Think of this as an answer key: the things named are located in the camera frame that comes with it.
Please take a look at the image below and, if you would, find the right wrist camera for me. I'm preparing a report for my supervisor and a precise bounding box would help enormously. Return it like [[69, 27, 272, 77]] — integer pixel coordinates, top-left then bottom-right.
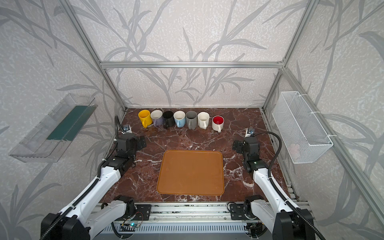
[[245, 128, 255, 138]]

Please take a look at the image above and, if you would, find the white wire mesh basket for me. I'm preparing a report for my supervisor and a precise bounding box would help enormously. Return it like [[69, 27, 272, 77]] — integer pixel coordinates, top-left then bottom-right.
[[272, 91, 334, 164]]

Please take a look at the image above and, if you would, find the yellow mug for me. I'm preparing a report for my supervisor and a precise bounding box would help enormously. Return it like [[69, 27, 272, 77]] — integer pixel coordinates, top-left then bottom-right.
[[138, 110, 153, 128]]

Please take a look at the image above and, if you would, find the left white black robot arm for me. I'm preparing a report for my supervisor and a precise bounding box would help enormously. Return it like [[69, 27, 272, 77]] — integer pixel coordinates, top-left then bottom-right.
[[40, 116, 147, 240]]

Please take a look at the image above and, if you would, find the cream round mug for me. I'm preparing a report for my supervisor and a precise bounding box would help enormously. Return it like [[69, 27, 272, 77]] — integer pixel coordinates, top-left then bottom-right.
[[212, 116, 225, 133]]

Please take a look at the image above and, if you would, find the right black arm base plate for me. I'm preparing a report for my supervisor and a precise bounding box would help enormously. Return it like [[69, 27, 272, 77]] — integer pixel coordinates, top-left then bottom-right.
[[227, 202, 249, 221]]

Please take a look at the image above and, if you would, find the aluminium front rail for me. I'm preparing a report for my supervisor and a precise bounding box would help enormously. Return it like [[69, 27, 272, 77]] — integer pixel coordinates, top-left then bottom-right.
[[89, 201, 316, 224]]

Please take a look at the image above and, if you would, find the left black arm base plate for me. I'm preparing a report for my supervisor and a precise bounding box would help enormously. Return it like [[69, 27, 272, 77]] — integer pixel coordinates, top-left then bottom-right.
[[126, 204, 152, 221]]

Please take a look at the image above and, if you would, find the brown rectangular tray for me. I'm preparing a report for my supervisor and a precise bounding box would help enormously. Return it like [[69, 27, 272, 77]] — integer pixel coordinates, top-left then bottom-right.
[[157, 150, 225, 196]]

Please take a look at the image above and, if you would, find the white faceted mug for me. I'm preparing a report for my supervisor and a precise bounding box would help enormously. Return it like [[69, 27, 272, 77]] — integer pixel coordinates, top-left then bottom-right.
[[198, 112, 210, 130]]

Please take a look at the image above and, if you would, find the clear plastic wall bin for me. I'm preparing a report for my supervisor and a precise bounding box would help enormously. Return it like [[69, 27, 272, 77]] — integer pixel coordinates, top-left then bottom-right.
[[9, 94, 98, 163]]

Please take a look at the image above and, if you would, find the grey mug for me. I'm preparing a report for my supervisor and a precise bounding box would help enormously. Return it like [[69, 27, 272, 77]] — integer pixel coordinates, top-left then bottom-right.
[[186, 111, 198, 130]]

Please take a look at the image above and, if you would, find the light blue mug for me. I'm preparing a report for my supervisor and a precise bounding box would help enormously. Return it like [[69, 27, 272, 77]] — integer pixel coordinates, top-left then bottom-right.
[[174, 111, 186, 128]]

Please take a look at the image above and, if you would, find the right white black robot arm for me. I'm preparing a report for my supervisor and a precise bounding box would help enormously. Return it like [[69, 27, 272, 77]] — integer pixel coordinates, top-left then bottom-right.
[[233, 128, 325, 240]]

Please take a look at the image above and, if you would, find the purple mug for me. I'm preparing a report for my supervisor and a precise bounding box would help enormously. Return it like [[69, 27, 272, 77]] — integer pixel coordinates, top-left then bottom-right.
[[151, 110, 164, 128]]

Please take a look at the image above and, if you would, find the green circuit board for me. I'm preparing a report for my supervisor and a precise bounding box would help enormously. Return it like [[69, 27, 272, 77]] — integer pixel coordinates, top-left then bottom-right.
[[121, 222, 142, 230]]

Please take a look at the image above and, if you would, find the black mug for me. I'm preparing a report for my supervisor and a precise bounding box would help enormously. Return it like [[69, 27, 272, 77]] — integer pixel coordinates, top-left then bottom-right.
[[163, 111, 176, 129]]

